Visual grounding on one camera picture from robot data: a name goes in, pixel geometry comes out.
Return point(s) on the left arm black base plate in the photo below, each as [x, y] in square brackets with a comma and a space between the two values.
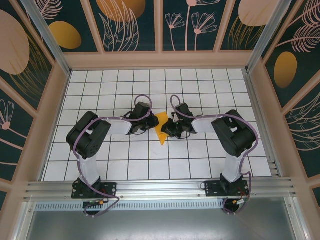
[110, 190]

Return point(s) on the orange cloth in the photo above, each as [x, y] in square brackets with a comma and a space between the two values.
[162, 117]

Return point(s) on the aluminium side rail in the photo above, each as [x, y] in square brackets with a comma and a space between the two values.
[262, 125]

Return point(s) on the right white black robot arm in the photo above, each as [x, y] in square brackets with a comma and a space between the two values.
[202, 123]

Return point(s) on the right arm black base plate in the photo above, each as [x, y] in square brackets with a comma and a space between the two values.
[212, 187]

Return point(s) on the aluminium corner post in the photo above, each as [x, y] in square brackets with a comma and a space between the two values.
[265, 37]
[50, 42]

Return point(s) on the long aluminium mounting rail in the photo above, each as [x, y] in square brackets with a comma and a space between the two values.
[160, 187]

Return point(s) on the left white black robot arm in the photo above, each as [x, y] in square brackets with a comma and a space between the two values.
[120, 127]

